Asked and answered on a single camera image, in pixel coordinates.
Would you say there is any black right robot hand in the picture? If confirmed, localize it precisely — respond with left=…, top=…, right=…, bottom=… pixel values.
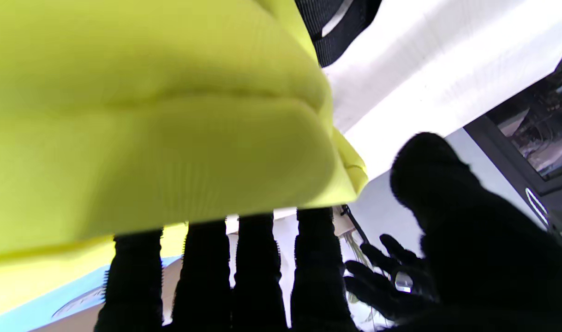
left=96, top=131, right=562, bottom=332

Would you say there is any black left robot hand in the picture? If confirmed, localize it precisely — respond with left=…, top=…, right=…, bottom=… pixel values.
left=343, top=233, right=437, bottom=322

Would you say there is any blue and yellow school backpack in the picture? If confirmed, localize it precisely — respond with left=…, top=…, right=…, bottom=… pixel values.
left=0, top=0, right=384, bottom=323

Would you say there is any black stand leg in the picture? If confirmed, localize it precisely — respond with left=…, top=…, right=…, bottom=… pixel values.
left=340, top=205, right=370, bottom=245

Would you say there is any black framed monitor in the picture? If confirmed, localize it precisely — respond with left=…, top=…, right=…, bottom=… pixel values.
left=463, top=37, right=562, bottom=243

